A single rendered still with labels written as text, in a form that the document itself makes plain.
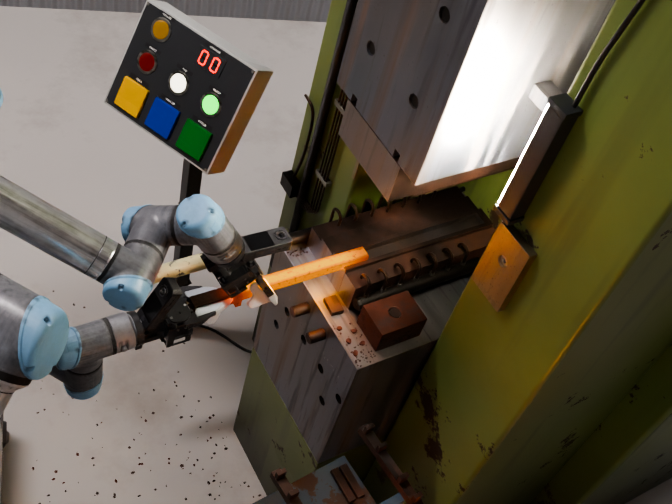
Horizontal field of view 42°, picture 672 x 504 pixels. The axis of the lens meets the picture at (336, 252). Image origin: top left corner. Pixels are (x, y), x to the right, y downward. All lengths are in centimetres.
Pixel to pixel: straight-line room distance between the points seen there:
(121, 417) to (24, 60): 172
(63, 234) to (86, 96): 225
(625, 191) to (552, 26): 30
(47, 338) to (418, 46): 76
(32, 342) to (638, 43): 99
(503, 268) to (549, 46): 41
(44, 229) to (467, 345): 88
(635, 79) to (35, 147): 257
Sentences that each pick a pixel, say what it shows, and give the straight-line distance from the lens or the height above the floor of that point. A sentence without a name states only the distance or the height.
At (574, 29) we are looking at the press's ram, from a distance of 155.
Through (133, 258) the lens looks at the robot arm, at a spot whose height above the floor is 125.
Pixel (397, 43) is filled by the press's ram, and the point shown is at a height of 156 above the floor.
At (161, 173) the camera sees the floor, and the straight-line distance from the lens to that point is 342.
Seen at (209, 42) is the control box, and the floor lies 119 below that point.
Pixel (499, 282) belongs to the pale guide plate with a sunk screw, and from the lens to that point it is 166.
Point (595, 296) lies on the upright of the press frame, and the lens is 152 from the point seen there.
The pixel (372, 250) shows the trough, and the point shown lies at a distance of 197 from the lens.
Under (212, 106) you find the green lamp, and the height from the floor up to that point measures 109.
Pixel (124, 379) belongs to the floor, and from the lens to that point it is 285.
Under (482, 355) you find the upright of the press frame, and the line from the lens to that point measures 182.
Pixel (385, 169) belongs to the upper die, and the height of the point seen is 133.
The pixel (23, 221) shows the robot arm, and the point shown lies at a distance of 150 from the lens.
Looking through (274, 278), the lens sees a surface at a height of 101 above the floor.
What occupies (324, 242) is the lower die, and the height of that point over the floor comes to 99.
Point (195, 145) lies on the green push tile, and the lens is 209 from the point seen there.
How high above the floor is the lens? 244
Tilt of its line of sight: 48 degrees down
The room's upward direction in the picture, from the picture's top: 18 degrees clockwise
